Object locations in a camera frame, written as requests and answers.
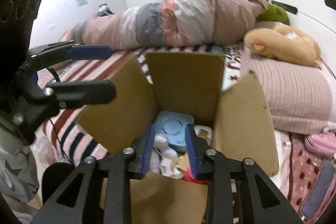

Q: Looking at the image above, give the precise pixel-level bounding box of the brown cardboard box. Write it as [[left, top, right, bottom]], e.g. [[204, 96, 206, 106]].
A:
[[75, 52, 280, 224]]

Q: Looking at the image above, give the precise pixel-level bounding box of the rolled pink grey duvet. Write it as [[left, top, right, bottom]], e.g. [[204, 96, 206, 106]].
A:
[[71, 0, 269, 51]]

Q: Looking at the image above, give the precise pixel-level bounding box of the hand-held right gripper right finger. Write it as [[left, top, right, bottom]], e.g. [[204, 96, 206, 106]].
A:
[[185, 125, 303, 224]]

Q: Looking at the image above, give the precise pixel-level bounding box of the pink soft object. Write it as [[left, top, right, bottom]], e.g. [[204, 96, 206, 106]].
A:
[[304, 132, 336, 159]]

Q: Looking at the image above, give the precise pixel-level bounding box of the phone in blue case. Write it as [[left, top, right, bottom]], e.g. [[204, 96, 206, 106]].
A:
[[300, 159, 336, 221]]

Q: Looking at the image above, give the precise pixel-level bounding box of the pink ribbed pillow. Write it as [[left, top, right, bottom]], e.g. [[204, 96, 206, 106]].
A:
[[239, 52, 332, 133]]

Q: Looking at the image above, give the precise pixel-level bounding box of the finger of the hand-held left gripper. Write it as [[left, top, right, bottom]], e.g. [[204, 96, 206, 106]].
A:
[[44, 79, 116, 109], [27, 40, 112, 70]]

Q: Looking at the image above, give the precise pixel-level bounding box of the green plush toy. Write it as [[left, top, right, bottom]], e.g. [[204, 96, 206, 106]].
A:
[[256, 2, 290, 25]]

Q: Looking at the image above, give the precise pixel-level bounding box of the pink bottle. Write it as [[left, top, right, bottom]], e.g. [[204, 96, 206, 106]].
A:
[[183, 168, 208, 185]]

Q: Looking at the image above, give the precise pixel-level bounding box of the blue square device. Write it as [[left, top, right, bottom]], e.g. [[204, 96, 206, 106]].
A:
[[154, 111, 195, 153]]

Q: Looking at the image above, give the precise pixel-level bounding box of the grey star print clothing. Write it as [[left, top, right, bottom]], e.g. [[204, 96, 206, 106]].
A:
[[0, 118, 40, 218]]

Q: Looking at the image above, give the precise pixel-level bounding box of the pink dotted blanket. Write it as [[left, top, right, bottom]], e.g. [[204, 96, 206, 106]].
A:
[[273, 132, 336, 224]]

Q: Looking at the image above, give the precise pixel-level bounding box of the dark bundle by wall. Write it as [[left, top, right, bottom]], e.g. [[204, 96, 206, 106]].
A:
[[95, 4, 115, 16]]

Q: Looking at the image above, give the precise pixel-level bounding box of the tan plush toy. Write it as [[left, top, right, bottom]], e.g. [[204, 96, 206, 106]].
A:
[[244, 23, 323, 69]]

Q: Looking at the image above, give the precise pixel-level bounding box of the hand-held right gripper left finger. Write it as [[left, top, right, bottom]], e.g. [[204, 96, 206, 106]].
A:
[[30, 123, 156, 224]]

